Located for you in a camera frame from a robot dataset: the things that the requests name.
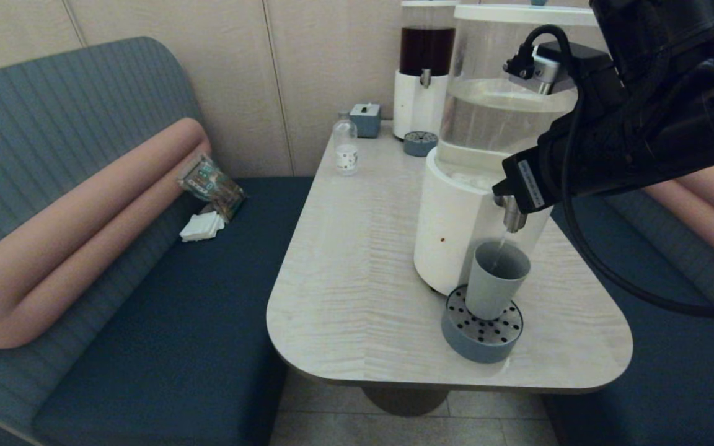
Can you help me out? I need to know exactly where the grey-blue plastic cup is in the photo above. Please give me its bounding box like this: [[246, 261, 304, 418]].
[[465, 240, 532, 321]]

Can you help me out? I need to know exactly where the blue bench with napkins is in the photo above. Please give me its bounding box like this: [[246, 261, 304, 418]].
[[0, 36, 314, 446]]

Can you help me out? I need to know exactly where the pink bolster beside snack bag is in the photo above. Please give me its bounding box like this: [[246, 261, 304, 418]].
[[0, 116, 211, 349]]

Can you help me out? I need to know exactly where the small blue perforated drip tray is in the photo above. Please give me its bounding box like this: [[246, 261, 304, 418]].
[[403, 130, 439, 157]]

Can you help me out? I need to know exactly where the blue empty bench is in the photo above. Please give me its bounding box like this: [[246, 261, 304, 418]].
[[543, 155, 714, 446]]

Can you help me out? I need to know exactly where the dark drink dispenser white base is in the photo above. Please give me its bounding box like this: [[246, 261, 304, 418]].
[[393, 0, 458, 140]]

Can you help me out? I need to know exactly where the large blue perforated drip tray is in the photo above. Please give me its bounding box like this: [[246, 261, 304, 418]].
[[441, 284, 524, 364]]

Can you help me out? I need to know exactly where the white napkin stack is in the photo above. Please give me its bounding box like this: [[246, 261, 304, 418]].
[[179, 211, 225, 242]]

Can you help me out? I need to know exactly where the table pedestal with brass base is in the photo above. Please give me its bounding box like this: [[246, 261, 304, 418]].
[[360, 384, 451, 418]]

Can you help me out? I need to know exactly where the blue tissue box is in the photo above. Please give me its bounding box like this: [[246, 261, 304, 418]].
[[350, 102, 382, 138]]

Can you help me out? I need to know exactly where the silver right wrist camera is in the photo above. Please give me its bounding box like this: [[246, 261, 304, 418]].
[[505, 48, 561, 95]]

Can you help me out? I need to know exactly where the clear water dispenser white base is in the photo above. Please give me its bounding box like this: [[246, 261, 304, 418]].
[[414, 4, 606, 297]]

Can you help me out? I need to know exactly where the clear glass bottle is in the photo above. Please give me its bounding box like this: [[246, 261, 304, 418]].
[[333, 110, 358, 175]]

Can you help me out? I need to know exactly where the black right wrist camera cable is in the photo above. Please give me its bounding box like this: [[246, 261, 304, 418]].
[[505, 25, 714, 320]]

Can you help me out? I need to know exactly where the metal water dispenser tap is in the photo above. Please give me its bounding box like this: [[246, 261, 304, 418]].
[[495, 195, 529, 234]]

